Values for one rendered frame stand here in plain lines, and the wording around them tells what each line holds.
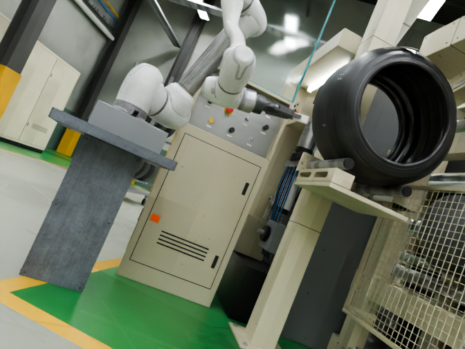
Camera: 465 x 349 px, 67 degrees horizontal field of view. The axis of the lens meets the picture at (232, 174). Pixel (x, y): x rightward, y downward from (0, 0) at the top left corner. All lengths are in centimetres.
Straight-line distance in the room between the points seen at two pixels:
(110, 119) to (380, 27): 142
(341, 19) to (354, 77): 1131
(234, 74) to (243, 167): 87
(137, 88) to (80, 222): 62
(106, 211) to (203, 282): 75
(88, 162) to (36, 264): 45
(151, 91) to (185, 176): 54
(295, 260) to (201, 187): 64
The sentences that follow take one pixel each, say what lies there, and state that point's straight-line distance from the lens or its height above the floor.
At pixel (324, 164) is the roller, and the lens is 157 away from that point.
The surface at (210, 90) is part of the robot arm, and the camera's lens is 136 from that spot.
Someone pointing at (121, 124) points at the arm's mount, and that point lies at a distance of 155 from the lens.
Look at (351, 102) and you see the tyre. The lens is 146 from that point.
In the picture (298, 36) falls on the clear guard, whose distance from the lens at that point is 230.
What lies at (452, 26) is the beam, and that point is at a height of 175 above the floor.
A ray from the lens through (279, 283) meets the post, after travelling 178.
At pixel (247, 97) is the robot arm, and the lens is 138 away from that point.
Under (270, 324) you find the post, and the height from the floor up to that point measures 12.
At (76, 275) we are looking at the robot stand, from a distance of 164.
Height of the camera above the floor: 57
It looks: 5 degrees up
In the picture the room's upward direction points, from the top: 23 degrees clockwise
